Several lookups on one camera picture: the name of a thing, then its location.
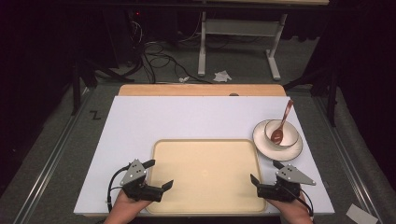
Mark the person's left hand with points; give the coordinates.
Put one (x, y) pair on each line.
(124, 210)

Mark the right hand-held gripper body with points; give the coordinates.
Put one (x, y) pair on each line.
(291, 175)

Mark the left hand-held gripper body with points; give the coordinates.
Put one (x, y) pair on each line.
(134, 174)

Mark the large crumpled white paper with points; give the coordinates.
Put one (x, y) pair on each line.
(222, 76)

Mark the flat white paper sheet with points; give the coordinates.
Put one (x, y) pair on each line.
(361, 215)

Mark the white metal frame desk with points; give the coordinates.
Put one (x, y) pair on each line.
(202, 46)

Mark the black metal stand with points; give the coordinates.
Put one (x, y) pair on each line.
(75, 90)
(333, 99)

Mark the beige plastic tray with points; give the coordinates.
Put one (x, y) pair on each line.
(205, 174)

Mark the white plate with dark rim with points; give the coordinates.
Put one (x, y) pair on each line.
(280, 154)

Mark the brown spoon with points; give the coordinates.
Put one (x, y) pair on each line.
(276, 136)

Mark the white table board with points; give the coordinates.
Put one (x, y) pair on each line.
(155, 118)

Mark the person's right hand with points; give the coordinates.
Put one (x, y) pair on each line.
(294, 213)

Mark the metal floor rail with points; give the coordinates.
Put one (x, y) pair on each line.
(348, 155)
(46, 174)

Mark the small crumpled white paper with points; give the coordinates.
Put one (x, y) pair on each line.
(183, 79)

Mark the white bowl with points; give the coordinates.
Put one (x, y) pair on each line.
(289, 133)

